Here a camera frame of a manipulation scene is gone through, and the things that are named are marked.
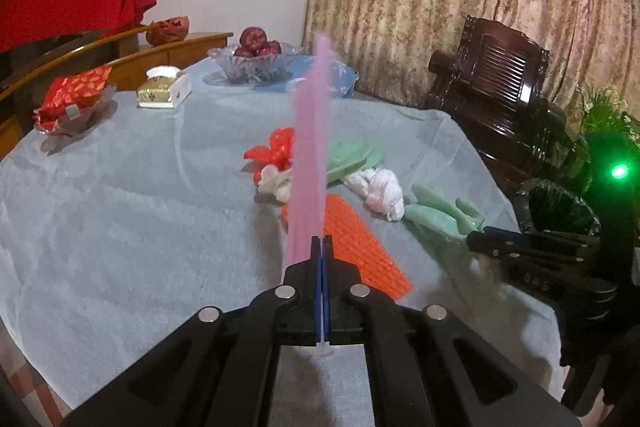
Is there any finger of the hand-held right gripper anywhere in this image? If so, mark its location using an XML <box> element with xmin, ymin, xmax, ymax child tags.
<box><xmin>475</xmin><ymin>249</ymin><xmax>592</xmax><ymax>269</ymax></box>
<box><xmin>467</xmin><ymin>228</ymin><xmax>601</xmax><ymax>254</ymax></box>

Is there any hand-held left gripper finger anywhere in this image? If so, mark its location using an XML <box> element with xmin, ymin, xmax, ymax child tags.
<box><xmin>322</xmin><ymin>235</ymin><xmax>583</xmax><ymax>427</ymax></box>
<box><xmin>62</xmin><ymin>236</ymin><xmax>322</xmax><ymax>427</ymax></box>

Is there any bin with black bag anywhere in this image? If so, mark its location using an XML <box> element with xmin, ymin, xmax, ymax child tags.
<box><xmin>512</xmin><ymin>179</ymin><xmax>603</xmax><ymax>240</ymax></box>

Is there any orange bubble wrap sheet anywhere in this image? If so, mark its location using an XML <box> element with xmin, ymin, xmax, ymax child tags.
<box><xmin>281</xmin><ymin>193</ymin><xmax>415</xmax><ymax>303</ymax></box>

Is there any pink face mask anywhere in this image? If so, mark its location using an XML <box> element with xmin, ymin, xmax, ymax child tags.
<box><xmin>286</xmin><ymin>32</ymin><xmax>335</xmax><ymax>270</ymax></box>

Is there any green potted plant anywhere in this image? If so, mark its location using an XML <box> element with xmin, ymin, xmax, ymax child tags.
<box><xmin>575</xmin><ymin>83</ymin><xmax>640</xmax><ymax>142</ymax></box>

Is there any red plastic wrapper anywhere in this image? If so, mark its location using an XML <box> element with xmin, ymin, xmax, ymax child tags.
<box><xmin>243</xmin><ymin>127</ymin><xmax>296</xmax><ymax>188</ymax></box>

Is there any dark wooden armchair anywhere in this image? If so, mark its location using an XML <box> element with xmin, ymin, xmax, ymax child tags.
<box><xmin>425</xmin><ymin>14</ymin><xmax>591</xmax><ymax>192</ymax></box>

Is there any glass fruit bowl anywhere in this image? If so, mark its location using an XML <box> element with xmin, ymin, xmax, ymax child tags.
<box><xmin>207</xmin><ymin>42</ymin><xmax>304</xmax><ymax>85</ymax></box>

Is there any gold tissue box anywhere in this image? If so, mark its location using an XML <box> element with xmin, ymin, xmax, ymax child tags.
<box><xmin>136</xmin><ymin>66</ymin><xmax>192</xmax><ymax>109</ymax></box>

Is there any large red apple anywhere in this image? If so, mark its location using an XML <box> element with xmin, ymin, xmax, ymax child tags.
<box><xmin>239</xmin><ymin>27</ymin><xmax>268</xmax><ymax>52</ymax></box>

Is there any small glass dish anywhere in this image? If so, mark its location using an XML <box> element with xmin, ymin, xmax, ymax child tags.
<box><xmin>34</xmin><ymin>84</ymin><xmax>118</xmax><ymax>138</ymax></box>

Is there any orange-red crumpled bag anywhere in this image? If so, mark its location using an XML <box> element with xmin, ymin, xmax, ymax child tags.
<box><xmin>145</xmin><ymin>16</ymin><xmax>192</xmax><ymax>45</ymax></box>

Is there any red patterned packet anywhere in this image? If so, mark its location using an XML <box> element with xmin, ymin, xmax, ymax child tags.
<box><xmin>37</xmin><ymin>64</ymin><xmax>113</xmax><ymax>125</ymax></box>

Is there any curved wooden bench back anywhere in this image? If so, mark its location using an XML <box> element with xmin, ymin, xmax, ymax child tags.
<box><xmin>0</xmin><ymin>23</ymin><xmax>156</xmax><ymax>158</ymax></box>

